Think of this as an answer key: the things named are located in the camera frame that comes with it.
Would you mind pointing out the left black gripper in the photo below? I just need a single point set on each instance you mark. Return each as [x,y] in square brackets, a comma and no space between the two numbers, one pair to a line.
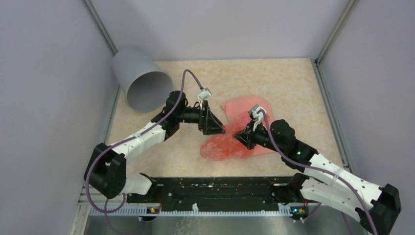
[210,124]

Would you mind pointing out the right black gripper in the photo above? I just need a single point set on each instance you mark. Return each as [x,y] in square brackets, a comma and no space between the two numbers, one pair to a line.
[247,137]

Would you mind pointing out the translucent red trash bag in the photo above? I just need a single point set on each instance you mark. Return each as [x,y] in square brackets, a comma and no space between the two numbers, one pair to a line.
[225,146]

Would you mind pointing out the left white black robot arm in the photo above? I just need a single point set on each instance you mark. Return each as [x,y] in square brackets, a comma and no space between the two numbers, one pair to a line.
[106,171]

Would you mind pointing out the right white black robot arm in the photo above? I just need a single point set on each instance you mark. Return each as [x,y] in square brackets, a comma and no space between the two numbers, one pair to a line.
[375,207]

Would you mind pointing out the flat pink trash bag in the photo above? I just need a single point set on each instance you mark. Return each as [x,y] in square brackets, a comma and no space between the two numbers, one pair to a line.
[243,104]

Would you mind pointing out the grey plastic trash bin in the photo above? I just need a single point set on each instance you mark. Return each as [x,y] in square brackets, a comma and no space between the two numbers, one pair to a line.
[145,85]

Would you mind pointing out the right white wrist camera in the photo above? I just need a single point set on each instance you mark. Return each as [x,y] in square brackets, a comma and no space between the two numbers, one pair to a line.
[257,114]

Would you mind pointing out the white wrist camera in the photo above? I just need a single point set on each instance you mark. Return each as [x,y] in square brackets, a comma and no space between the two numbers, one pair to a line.
[203,95]
[257,114]

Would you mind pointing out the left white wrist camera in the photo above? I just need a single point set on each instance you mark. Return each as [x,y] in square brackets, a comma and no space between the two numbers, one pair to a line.
[203,95]

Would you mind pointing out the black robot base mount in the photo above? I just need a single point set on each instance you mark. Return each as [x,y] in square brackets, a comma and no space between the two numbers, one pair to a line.
[221,194]

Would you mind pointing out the white toothed cable rail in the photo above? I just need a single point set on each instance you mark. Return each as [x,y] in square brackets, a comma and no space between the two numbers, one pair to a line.
[148,211]

